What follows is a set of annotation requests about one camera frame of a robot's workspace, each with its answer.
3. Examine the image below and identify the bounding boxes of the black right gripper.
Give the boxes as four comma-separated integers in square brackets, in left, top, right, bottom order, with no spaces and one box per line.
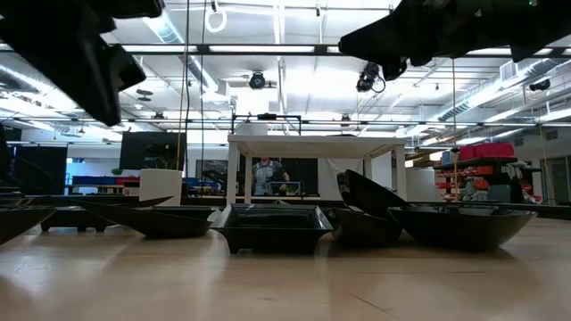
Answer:
[337,0,518,82]

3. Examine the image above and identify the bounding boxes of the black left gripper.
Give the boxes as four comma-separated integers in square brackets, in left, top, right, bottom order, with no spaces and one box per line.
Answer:
[0,0,122,128]

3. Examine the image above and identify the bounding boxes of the black square mini plate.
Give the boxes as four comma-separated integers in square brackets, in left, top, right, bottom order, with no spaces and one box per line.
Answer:
[39,207,115,234]
[209,202,335,256]

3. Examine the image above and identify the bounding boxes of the black teardrop mini plate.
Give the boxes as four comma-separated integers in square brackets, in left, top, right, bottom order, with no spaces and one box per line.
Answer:
[74,194,214,239]
[336,169,410,219]
[331,207,403,249]

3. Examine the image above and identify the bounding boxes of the black overhead light bar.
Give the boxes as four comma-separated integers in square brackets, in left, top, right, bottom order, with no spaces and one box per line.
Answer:
[119,42,571,58]

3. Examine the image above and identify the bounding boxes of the black display screen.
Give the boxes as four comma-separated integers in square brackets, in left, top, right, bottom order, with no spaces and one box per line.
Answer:
[119,131,187,171]

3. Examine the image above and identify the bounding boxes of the dark partition panel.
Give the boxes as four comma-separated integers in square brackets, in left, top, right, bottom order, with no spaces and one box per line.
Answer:
[12,144,69,196]

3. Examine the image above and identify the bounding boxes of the small green plant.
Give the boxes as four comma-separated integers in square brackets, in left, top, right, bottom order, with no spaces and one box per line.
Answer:
[145,153,180,171]

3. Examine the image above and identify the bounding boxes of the white plant pot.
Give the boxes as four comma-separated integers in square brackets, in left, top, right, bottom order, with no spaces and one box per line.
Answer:
[138,168,184,205]

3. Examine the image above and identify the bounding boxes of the white perforated riser shelf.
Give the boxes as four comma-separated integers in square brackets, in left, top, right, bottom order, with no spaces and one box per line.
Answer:
[226,135,408,207]

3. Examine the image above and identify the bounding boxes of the red storage bin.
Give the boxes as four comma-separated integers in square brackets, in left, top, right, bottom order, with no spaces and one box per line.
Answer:
[458,142,517,161]

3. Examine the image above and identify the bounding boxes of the white hanging cloth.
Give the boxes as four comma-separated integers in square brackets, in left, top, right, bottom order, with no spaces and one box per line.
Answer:
[318,158,366,202]

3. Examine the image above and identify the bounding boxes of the storage rack with orange bins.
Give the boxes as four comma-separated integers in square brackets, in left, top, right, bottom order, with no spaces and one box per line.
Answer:
[434,153,543,205]

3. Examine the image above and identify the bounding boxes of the clear glass tank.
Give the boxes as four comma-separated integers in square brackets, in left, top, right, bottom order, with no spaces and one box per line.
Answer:
[267,180,302,197]

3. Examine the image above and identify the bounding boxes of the person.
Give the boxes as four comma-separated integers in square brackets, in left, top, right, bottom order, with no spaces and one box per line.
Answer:
[251,157,291,197]

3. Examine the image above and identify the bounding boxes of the black ceiling camera with cable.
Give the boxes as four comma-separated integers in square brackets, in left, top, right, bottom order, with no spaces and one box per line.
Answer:
[355,60,387,95]

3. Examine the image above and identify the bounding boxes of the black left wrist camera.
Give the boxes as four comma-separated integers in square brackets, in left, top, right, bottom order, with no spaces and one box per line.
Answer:
[106,43,148,93]

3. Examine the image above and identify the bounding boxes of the black hanging cable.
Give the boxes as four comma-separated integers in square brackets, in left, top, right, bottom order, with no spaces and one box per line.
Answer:
[199,0,207,197]

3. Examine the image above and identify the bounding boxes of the white cable loop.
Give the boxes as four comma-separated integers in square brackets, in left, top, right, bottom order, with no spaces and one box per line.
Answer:
[204,7,228,34]

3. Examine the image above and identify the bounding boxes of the black aluminium table frame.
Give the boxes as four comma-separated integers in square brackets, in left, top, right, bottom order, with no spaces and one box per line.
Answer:
[0,194,571,221]

